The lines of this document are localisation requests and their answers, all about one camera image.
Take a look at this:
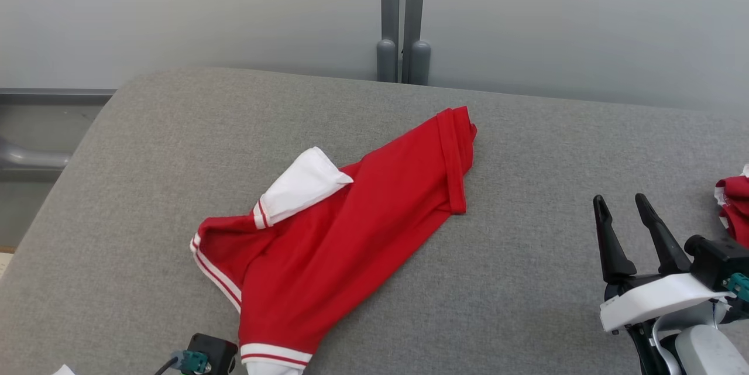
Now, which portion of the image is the grey partition bottom rail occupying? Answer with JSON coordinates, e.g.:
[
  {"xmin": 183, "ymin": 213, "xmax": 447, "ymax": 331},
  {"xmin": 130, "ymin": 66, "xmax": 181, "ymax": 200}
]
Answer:
[{"xmin": 0, "ymin": 88, "xmax": 116, "ymax": 108}]

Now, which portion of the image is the crumpled red white garment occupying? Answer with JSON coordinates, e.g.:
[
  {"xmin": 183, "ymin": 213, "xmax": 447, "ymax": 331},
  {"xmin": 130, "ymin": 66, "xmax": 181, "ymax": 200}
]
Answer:
[{"xmin": 714, "ymin": 166, "xmax": 749, "ymax": 248}]

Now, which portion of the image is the grey metal double partition post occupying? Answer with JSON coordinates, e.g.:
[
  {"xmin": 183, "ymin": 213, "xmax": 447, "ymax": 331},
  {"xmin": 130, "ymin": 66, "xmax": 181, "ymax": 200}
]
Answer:
[{"xmin": 376, "ymin": 0, "xmax": 432, "ymax": 85}]

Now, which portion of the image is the grey metal post with foot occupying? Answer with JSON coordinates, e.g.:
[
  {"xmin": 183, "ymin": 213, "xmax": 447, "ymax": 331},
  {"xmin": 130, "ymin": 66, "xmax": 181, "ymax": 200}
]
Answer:
[{"xmin": 0, "ymin": 136, "xmax": 72, "ymax": 170}]

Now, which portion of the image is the red shirt with white sleeves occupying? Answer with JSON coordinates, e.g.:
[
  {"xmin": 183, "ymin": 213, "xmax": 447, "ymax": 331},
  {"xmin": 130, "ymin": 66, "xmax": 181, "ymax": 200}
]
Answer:
[{"xmin": 189, "ymin": 106, "xmax": 478, "ymax": 375}]

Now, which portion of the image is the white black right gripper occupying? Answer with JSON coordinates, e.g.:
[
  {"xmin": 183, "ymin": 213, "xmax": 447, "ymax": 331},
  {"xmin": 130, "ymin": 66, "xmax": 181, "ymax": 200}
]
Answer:
[{"xmin": 593, "ymin": 192, "xmax": 732, "ymax": 333}]

